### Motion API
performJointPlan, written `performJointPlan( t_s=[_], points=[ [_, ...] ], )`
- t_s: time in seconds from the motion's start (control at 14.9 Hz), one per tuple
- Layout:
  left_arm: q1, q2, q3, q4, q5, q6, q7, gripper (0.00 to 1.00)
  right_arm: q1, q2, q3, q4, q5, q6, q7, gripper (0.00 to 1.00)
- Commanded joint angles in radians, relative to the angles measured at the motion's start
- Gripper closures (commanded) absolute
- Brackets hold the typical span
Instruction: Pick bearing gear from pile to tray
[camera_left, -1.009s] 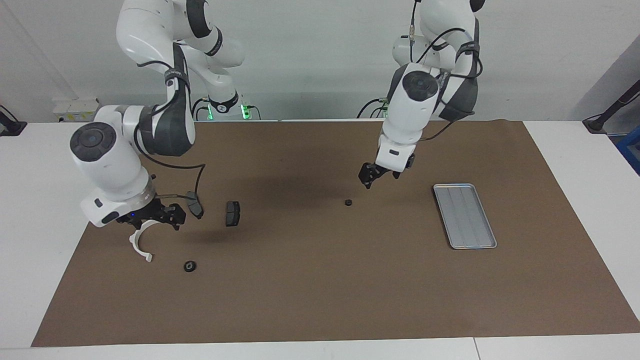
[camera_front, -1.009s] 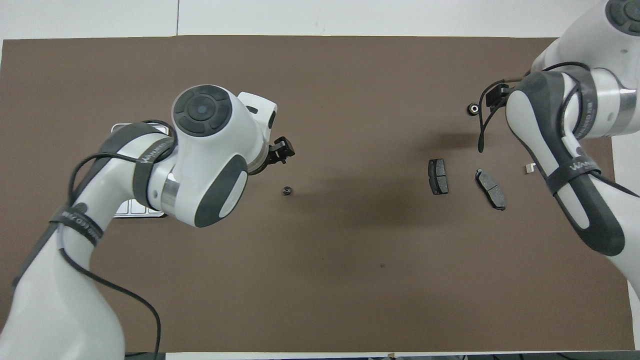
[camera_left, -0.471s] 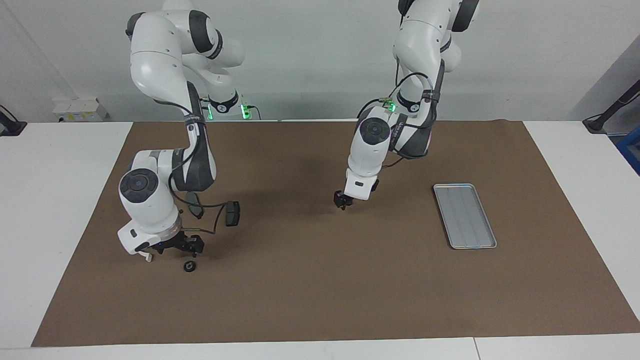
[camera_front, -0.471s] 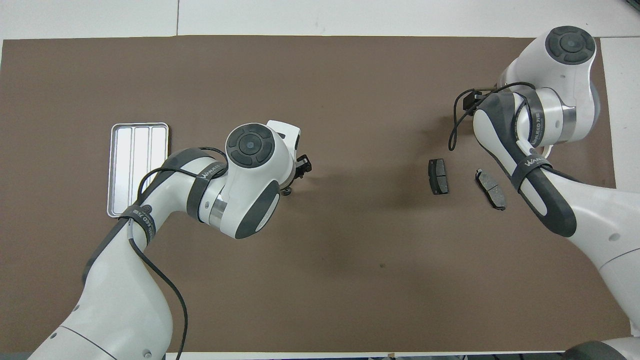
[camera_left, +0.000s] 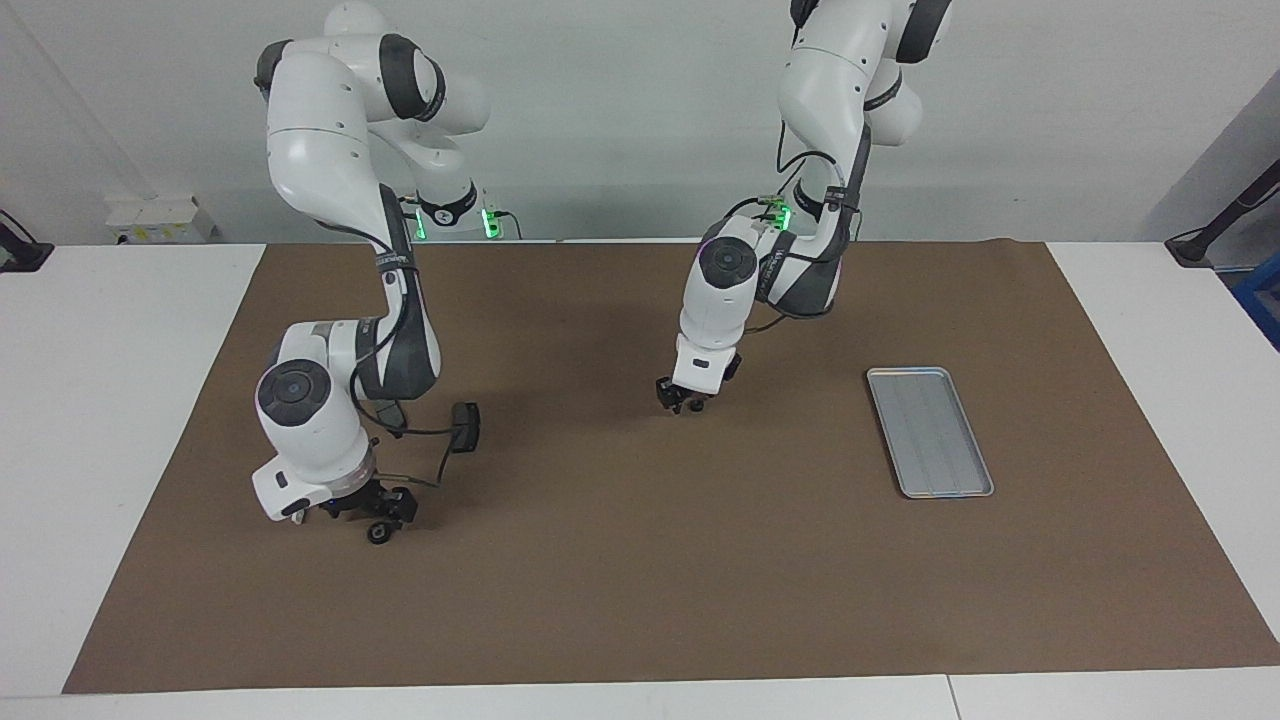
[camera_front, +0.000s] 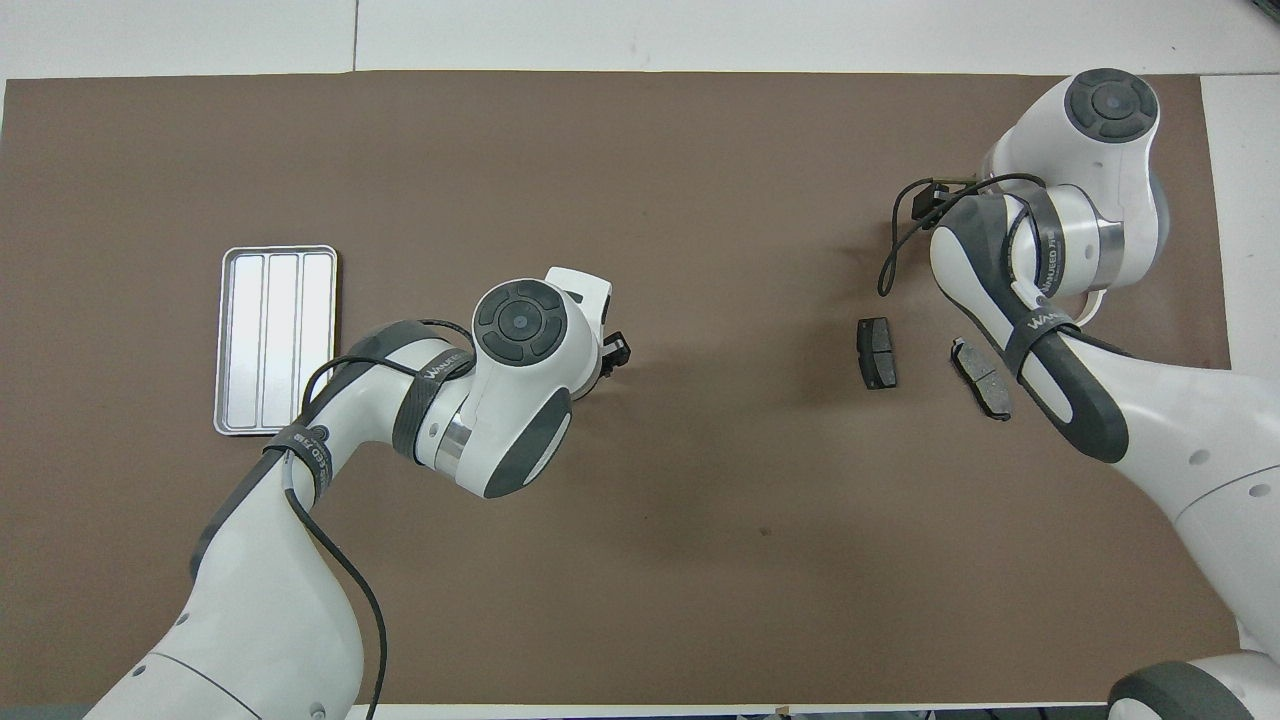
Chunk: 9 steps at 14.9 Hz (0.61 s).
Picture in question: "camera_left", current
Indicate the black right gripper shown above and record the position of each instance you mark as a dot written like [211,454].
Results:
[360,498]

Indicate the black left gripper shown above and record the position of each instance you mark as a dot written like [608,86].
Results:
[725,378]

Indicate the large black bearing gear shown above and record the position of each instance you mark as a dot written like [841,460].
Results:
[379,535]

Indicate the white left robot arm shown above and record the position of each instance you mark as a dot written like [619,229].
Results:
[820,70]

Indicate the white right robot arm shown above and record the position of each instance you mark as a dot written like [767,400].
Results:
[310,160]

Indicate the silver metal tray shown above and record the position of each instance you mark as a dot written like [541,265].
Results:
[930,430]

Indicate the long dark brake pad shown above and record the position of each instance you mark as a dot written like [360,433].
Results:
[393,417]

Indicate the short dark brake pad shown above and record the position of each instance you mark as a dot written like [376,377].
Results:
[466,427]

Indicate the brown table mat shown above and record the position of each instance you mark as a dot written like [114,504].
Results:
[640,560]

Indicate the white power strip box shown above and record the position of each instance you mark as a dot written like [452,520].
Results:
[160,218]

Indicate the black table clamp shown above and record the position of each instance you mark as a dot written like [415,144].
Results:
[20,255]

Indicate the black angled stand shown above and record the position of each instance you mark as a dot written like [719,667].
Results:
[1195,245]

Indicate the blue box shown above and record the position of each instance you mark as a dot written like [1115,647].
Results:
[1262,300]

